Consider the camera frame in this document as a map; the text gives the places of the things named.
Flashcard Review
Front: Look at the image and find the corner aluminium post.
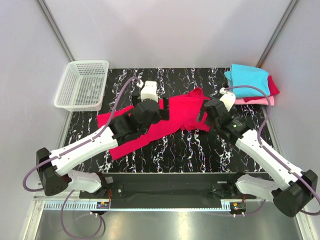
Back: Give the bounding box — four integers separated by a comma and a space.
35, 0, 75, 62
256, 0, 300, 68

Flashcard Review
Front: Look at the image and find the aluminium front rail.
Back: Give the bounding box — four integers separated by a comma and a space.
32, 181, 306, 212

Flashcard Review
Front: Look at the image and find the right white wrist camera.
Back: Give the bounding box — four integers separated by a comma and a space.
219, 87, 236, 112

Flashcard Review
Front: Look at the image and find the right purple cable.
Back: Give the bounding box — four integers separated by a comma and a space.
222, 84, 319, 217

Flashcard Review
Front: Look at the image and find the black marbled table mat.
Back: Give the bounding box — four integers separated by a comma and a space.
75, 67, 262, 173

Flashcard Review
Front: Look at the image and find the purple cable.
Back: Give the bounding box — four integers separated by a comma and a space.
222, 84, 319, 217
22, 76, 142, 238

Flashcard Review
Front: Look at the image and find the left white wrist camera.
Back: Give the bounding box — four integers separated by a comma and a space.
136, 80, 158, 102

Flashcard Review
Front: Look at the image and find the folded pink t shirt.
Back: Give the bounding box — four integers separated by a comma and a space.
234, 96, 275, 106

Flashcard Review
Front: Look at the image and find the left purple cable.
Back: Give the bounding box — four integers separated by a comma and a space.
22, 76, 142, 238

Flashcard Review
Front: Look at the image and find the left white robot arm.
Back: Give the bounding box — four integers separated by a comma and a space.
36, 98, 170, 198

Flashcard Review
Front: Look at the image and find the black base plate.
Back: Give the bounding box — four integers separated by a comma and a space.
79, 172, 258, 200

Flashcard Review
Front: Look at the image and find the crimson t shirt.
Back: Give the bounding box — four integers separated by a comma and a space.
109, 87, 210, 160
244, 75, 280, 102

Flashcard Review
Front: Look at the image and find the left corner aluminium post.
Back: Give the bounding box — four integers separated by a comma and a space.
35, 0, 75, 62

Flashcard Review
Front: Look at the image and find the folded cyan t shirt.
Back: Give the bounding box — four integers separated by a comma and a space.
224, 63, 271, 98

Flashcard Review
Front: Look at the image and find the right corner aluminium post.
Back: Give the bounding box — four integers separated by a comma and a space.
256, 0, 300, 68

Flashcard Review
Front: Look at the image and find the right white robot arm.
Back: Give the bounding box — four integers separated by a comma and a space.
199, 99, 320, 218

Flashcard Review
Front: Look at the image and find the white plastic basket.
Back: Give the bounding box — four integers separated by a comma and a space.
53, 60, 109, 112

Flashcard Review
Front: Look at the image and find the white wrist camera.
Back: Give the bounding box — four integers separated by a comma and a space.
219, 87, 236, 112
136, 80, 158, 102

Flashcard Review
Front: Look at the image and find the folded crimson t shirt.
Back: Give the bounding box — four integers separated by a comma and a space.
244, 75, 280, 102

